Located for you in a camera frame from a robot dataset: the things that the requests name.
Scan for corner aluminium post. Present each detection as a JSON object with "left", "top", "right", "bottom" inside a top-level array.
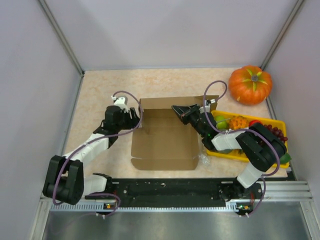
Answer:
[
  {"left": 36, "top": 0, "right": 85, "bottom": 77},
  {"left": 260, "top": 0, "right": 305, "bottom": 70}
]

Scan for right corner aluminium post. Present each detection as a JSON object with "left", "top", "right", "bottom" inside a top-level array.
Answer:
[{"left": 260, "top": 0, "right": 305, "bottom": 70}]

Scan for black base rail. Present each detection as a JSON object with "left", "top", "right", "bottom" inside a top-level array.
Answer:
[{"left": 81, "top": 177, "right": 265, "bottom": 208}]

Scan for green lime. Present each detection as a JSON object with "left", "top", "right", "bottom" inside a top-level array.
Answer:
[{"left": 214, "top": 115, "right": 229, "bottom": 130}]

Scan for red apple upper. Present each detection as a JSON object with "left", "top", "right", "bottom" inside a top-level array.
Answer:
[{"left": 248, "top": 120, "right": 262, "bottom": 126}]

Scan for orange flower decoration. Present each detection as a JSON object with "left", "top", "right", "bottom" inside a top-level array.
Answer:
[{"left": 228, "top": 115, "right": 249, "bottom": 130}]

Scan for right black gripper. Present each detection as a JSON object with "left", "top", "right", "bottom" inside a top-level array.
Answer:
[{"left": 172, "top": 104, "right": 207, "bottom": 138}]

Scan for orange pumpkin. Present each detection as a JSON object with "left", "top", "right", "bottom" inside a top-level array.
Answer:
[{"left": 228, "top": 65, "right": 273, "bottom": 106}]

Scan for purple grape bunch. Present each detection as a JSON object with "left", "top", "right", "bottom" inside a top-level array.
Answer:
[{"left": 264, "top": 124, "right": 288, "bottom": 143}]

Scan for clear plastic bits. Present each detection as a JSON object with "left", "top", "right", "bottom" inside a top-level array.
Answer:
[{"left": 198, "top": 153, "right": 211, "bottom": 166}]

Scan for yellow plastic tray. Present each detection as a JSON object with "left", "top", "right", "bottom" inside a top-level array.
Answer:
[{"left": 206, "top": 110, "right": 288, "bottom": 163}]

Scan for green avocado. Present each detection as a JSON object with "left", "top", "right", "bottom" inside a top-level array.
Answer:
[{"left": 279, "top": 152, "right": 292, "bottom": 165}]

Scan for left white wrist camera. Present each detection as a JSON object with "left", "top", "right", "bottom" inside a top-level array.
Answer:
[{"left": 111, "top": 96, "right": 129, "bottom": 112}]

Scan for aluminium frame beam front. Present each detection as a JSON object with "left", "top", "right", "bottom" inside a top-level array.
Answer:
[{"left": 44, "top": 181, "right": 313, "bottom": 215}]

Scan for purple cable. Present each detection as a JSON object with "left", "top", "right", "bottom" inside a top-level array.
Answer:
[
  {"left": 51, "top": 90, "right": 145, "bottom": 217},
  {"left": 202, "top": 80, "right": 281, "bottom": 217}
]

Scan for left corner aluminium post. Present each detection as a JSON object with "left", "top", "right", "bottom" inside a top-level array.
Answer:
[{"left": 36, "top": 0, "right": 85, "bottom": 77}]

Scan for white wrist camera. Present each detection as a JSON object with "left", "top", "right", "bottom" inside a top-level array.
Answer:
[
  {"left": 203, "top": 99, "right": 217, "bottom": 112},
  {"left": 111, "top": 96, "right": 129, "bottom": 112}
]

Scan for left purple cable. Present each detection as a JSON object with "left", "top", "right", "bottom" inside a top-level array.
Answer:
[{"left": 51, "top": 90, "right": 145, "bottom": 217}]

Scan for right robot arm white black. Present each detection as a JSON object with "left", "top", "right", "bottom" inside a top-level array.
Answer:
[{"left": 171, "top": 101, "right": 287, "bottom": 201}]

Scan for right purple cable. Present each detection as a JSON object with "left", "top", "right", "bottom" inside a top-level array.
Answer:
[{"left": 202, "top": 80, "right": 281, "bottom": 217}]

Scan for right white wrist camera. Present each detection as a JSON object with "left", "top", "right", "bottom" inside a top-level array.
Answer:
[{"left": 203, "top": 99, "right": 217, "bottom": 112}]

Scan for brown cardboard box sheet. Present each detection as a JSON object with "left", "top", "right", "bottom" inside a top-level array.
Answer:
[{"left": 131, "top": 95, "right": 203, "bottom": 171}]

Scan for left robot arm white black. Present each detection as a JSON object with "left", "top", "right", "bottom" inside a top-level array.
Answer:
[{"left": 42, "top": 105, "right": 140, "bottom": 205}]

